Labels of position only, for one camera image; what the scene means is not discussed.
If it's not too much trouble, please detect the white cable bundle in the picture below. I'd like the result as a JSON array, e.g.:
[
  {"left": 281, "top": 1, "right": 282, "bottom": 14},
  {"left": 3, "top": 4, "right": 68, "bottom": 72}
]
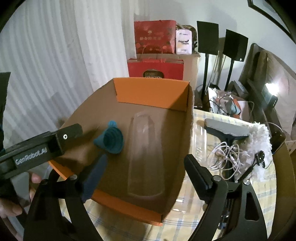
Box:
[{"left": 207, "top": 141, "right": 251, "bottom": 181}]

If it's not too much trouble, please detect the small black clip stand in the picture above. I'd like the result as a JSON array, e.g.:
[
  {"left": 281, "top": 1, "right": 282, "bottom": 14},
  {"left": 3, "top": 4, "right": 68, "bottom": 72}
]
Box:
[{"left": 237, "top": 151, "right": 265, "bottom": 183}]

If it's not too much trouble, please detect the white fluffy duster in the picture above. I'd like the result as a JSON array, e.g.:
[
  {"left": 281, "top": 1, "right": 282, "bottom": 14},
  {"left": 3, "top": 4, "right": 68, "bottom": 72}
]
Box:
[{"left": 234, "top": 123, "right": 273, "bottom": 181}]

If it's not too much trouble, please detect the teal silicone funnel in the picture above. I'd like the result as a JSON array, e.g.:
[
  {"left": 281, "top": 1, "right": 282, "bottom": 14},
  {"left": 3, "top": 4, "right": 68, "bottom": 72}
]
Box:
[{"left": 93, "top": 120, "right": 124, "bottom": 154}]

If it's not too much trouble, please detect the grey black window squeegee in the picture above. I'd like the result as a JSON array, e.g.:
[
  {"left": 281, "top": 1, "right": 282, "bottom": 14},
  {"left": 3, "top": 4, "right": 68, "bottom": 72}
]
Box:
[{"left": 204, "top": 118, "right": 250, "bottom": 146}]

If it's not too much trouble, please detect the clear plastic tray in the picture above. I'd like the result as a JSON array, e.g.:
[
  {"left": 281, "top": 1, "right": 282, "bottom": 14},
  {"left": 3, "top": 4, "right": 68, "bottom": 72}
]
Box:
[{"left": 127, "top": 112, "right": 165, "bottom": 199}]

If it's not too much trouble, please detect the person left hand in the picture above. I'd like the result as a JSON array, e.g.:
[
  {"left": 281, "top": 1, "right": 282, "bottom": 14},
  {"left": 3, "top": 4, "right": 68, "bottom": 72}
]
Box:
[{"left": 1, "top": 172, "right": 42, "bottom": 240}]

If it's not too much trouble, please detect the yellow plaid tablecloth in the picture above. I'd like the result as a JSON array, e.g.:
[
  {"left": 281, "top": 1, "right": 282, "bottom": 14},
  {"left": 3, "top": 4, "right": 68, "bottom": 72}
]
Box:
[{"left": 59, "top": 108, "right": 278, "bottom": 241}]

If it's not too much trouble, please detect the white curtain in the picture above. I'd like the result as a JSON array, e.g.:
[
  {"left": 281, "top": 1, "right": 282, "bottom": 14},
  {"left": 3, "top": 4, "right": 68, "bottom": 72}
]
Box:
[{"left": 1, "top": 1, "right": 137, "bottom": 147}]

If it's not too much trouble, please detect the orange cardboard fruit box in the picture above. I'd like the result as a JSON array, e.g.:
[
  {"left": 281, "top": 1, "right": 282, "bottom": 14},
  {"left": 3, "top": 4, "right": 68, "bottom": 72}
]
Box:
[{"left": 50, "top": 77, "right": 193, "bottom": 226}]

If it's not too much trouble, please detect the bright portable lamp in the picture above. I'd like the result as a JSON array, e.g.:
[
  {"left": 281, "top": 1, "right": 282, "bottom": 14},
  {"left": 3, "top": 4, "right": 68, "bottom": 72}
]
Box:
[{"left": 261, "top": 83, "right": 278, "bottom": 108}]

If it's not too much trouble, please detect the red gift bag lower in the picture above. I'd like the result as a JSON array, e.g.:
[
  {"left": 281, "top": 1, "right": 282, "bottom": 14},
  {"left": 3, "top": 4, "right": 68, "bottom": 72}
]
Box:
[{"left": 127, "top": 58, "right": 184, "bottom": 80}]

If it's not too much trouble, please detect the brown sofa pillow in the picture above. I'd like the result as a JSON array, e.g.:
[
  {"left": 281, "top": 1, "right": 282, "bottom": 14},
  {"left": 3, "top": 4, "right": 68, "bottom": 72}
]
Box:
[{"left": 255, "top": 50, "right": 295, "bottom": 140}]

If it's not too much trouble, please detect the brown cardboard box background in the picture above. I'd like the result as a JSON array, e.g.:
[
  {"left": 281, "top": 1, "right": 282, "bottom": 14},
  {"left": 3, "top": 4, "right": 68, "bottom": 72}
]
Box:
[{"left": 137, "top": 53, "right": 200, "bottom": 90}]

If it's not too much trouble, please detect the right black speaker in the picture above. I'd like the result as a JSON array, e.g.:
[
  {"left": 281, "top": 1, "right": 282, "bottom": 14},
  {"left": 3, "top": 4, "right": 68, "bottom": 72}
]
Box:
[{"left": 223, "top": 29, "right": 248, "bottom": 62}]

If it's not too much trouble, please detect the black speaker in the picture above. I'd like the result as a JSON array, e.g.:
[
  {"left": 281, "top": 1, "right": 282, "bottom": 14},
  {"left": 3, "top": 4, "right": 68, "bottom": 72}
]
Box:
[
  {"left": 223, "top": 29, "right": 248, "bottom": 62},
  {"left": 197, "top": 21, "right": 219, "bottom": 55}
]

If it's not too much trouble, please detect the left black speaker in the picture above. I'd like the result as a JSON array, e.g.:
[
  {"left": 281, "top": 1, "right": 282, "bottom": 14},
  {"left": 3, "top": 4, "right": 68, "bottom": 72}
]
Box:
[{"left": 197, "top": 21, "right": 219, "bottom": 55}]

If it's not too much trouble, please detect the pink white tissue pack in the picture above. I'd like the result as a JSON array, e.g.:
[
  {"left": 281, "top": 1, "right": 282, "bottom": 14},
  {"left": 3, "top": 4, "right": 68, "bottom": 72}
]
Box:
[{"left": 175, "top": 29, "right": 192, "bottom": 55}]

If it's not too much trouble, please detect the framed ink painting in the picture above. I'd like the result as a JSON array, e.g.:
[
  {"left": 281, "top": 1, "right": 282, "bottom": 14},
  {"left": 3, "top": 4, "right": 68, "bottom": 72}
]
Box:
[{"left": 247, "top": 0, "right": 292, "bottom": 39}]

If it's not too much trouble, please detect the bag of cables clutter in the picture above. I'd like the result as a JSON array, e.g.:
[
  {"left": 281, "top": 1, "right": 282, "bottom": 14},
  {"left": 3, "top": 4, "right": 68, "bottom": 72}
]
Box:
[{"left": 206, "top": 87, "right": 251, "bottom": 121}]

